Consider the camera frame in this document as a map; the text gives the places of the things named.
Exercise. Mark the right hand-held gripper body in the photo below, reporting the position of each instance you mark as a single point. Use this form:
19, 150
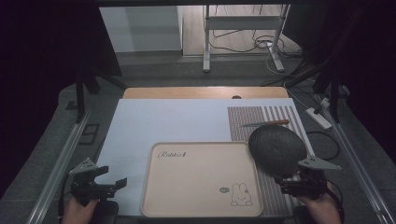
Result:
311, 186

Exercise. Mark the white table sheet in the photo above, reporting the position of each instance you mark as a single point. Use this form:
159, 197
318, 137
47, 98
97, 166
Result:
171, 121

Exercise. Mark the person's left hand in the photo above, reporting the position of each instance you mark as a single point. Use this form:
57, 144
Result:
77, 213

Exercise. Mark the beige tray with rabbit print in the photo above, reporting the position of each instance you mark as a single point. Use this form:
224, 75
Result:
193, 183

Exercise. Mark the aluminium rail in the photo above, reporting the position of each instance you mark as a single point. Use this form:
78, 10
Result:
59, 168
358, 168

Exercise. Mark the white metal stand frame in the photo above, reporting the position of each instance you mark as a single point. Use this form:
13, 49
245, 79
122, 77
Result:
243, 22

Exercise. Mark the dark curtain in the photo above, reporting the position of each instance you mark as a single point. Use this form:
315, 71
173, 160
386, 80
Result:
40, 62
367, 62

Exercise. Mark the black floor plate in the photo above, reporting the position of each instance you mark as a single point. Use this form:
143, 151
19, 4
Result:
89, 133

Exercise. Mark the striped placemat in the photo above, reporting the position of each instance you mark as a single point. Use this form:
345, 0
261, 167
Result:
243, 124

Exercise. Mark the person's right hand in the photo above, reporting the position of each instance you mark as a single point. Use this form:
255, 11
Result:
323, 210

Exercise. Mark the white power strip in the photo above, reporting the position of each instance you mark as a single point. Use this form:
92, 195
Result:
319, 118

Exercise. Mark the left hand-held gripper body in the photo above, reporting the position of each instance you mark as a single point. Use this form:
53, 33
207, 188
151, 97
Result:
81, 186

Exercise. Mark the black stand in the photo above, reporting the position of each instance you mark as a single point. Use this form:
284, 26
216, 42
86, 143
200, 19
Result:
333, 93
80, 93

